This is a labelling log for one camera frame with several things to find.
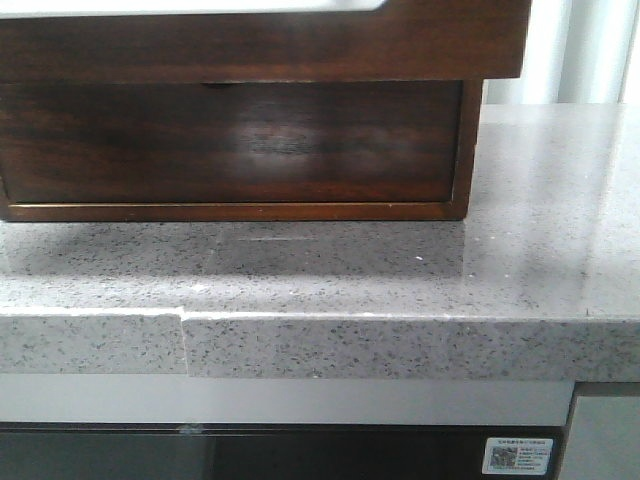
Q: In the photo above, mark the wooden drawer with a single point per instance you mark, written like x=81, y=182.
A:
x=401, y=40
x=240, y=145

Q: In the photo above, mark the dark wooden drawer cabinet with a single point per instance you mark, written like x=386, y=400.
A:
x=472, y=150

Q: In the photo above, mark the white QR code sticker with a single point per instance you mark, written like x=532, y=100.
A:
x=517, y=456

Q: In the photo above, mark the grey cabinet door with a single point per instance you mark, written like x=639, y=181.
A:
x=603, y=433

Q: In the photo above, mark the black appliance under counter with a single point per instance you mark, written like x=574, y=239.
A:
x=255, y=451

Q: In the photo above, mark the white item atop cabinet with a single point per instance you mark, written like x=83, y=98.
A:
x=21, y=9

